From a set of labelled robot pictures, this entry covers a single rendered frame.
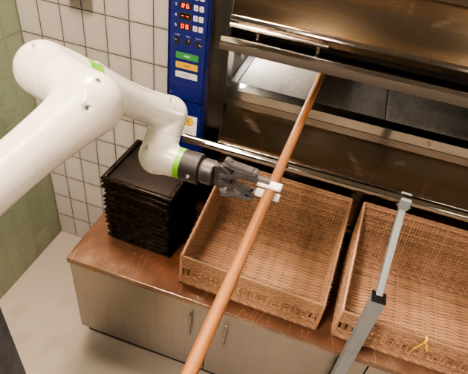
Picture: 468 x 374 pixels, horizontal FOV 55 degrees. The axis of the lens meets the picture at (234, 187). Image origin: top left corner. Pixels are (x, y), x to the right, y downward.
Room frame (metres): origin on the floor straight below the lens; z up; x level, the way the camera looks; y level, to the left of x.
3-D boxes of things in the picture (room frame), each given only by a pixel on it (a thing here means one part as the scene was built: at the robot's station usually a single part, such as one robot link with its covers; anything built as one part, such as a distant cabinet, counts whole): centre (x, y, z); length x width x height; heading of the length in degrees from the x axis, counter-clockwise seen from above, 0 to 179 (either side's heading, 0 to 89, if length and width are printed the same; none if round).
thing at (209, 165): (1.01, 0.05, 1.19); 0.09 x 0.07 x 0.08; 76
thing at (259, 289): (1.24, -0.16, 0.72); 0.56 x 0.49 x 0.28; 76
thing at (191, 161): (1.03, 0.12, 1.19); 0.12 x 0.06 x 0.09; 166
